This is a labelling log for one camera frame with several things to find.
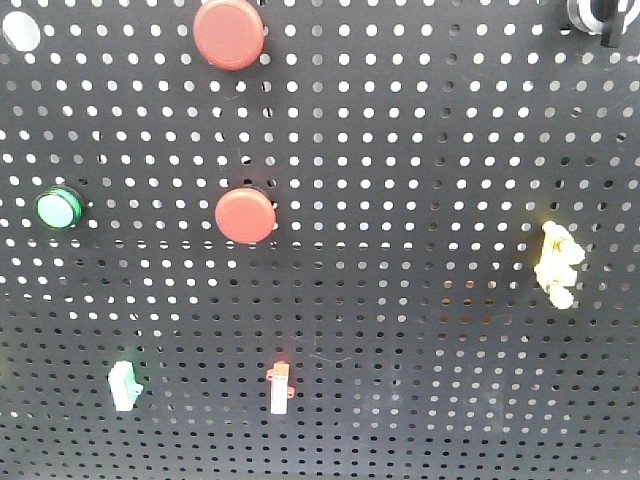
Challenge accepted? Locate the red push button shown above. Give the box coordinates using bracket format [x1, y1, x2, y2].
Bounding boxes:
[193, 0, 264, 71]
[214, 188, 276, 244]

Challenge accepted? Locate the green white toggle switch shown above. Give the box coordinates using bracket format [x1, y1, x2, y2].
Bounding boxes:
[108, 360, 143, 412]

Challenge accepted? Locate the upper red push button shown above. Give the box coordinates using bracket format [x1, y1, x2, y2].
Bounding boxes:
[193, 0, 264, 71]

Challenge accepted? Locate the yellow toggle switch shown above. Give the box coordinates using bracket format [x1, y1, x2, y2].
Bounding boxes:
[534, 220, 586, 310]

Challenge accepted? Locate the black perforated pegboard panel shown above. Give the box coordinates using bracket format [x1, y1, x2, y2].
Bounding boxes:
[1, 1, 639, 479]

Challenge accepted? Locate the red white toggle switch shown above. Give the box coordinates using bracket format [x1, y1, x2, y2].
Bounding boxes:
[265, 361, 296, 415]

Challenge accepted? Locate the middle red push button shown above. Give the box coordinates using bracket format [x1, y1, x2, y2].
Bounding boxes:
[214, 188, 276, 244]

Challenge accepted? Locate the silver black rotary selector switch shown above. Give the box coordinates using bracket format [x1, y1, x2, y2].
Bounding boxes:
[566, 0, 639, 48]

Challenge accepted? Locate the green illuminated push button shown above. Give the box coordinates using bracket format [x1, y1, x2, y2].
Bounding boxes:
[34, 185, 85, 230]

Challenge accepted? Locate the large white pegboard hole plug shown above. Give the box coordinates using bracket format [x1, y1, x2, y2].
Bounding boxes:
[1, 11, 41, 53]

